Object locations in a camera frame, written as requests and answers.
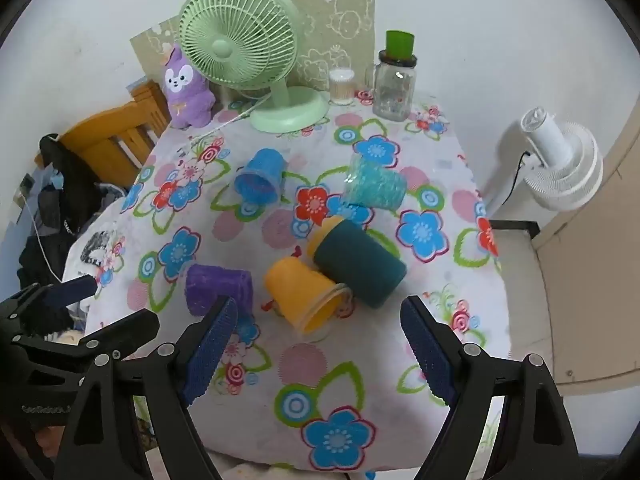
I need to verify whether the glass jar with black lid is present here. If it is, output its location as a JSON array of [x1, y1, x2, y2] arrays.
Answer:
[[372, 50, 418, 122]]

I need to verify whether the purple plush toy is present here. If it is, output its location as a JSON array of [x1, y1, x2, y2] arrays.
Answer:
[[160, 45, 217, 129]]

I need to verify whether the blue cup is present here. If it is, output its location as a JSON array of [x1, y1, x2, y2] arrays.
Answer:
[[235, 148, 287, 205]]

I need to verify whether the dark green cup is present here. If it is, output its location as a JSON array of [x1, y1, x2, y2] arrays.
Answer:
[[306, 215, 407, 309]]

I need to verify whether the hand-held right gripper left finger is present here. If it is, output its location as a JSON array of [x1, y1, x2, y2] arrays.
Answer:
[[52, 295, 240, 480]]

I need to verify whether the orange wooden chair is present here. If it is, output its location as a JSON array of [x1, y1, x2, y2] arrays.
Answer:
[[34, 80, 171, 181]]

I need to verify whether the black fan cable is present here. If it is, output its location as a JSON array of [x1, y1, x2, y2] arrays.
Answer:
[[500, 150, 535, 203]]

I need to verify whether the small green cup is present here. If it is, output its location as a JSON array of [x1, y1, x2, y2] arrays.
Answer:
[[385, 30, 416, 57]]

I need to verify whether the purple cup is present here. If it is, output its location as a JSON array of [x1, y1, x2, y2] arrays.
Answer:
[[186, 264, 254, 317]]

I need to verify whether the yellow cup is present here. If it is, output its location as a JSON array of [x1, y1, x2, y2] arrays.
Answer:
[[263, 256, 351, 335]]

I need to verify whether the black white patterned cloth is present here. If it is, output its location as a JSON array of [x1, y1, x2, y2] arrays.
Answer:
[[80, 230, 118, 266]]

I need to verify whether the green desk fan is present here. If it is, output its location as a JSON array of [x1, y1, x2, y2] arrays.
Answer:
[[178, 0, 331, 135]]

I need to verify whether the clear teal cup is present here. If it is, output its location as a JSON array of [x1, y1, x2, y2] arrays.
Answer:
[[342, 154, 405, 211]]

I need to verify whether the pile of dark clothes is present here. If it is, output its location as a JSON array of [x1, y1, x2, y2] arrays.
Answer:
[[15, 132, 131, 321]]

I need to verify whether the white standing fan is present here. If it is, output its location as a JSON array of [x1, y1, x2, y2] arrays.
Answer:
[[482, 106, 604, 216]]

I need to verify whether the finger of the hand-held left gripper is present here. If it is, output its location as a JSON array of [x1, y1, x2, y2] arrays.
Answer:
[[10, 308, 161, 362], [0, 275, 99, 333]]

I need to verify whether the thin white cable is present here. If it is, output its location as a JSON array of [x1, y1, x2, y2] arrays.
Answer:
[[20, 192, 63, 283]]

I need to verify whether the beige wooden panel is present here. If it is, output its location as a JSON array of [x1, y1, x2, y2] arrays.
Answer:
[[530, 105, 640, 396]]

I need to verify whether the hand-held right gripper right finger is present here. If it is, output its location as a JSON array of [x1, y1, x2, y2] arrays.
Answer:
[[400, 295, 587, 480]]

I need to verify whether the white desk fan cable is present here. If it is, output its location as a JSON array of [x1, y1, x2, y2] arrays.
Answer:
[[175, 97, 271, 158]]

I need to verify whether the clear cotton swab container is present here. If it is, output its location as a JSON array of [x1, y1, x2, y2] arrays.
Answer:
[[328, 67, 357, 107]]

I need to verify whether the floral printed tablecloth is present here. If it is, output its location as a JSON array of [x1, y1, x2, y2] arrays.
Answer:
[[65, 87, 513, 475]]

